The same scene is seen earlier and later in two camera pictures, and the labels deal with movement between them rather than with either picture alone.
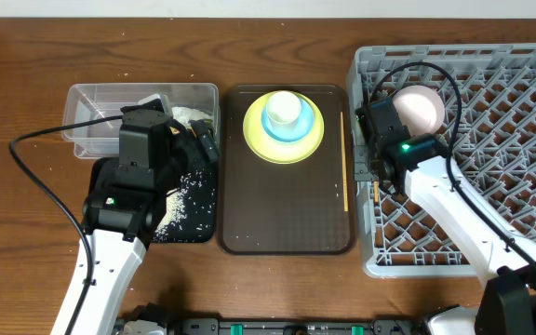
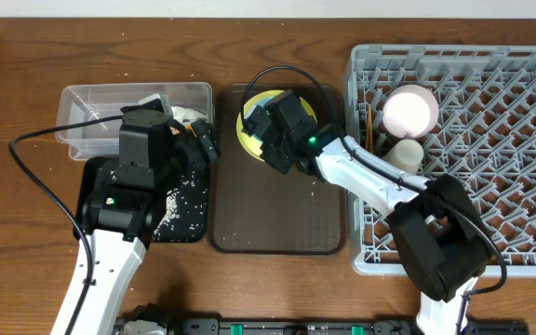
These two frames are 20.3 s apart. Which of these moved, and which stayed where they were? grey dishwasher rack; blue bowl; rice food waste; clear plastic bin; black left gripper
Moved: blue bowl; rice food waste
Stayed: black left gripper; clear plastic bin; grey dishwasher rack
